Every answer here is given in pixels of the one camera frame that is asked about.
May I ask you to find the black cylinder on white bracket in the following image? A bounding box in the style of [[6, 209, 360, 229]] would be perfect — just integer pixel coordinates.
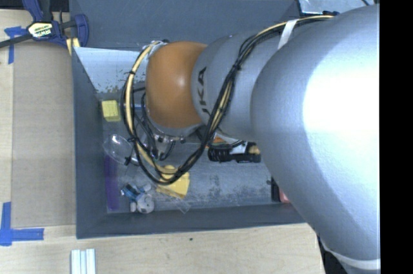
[[207, 139, 262, 164]]

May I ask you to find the pale wood board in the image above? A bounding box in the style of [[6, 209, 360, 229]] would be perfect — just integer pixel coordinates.
[[10, 40, 77, 229]]

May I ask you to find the yellow sponge block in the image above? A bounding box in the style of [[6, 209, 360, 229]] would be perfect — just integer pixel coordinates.
[[101, 99, 122, 123]]

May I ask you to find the black and pink object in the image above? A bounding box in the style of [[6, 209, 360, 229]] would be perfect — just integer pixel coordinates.
[[270, 177, 292, 203]]

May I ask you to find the grey metal bin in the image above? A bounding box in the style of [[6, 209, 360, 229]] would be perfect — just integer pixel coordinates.
[[67, 0, 306, 240]]

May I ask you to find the purple flat block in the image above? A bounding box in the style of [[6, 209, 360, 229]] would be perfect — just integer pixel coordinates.
[[105, 155, 121, 212]]

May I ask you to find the blue and white toy animal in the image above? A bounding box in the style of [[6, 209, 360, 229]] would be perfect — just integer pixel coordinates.
[[121, 182, 155, 215]]

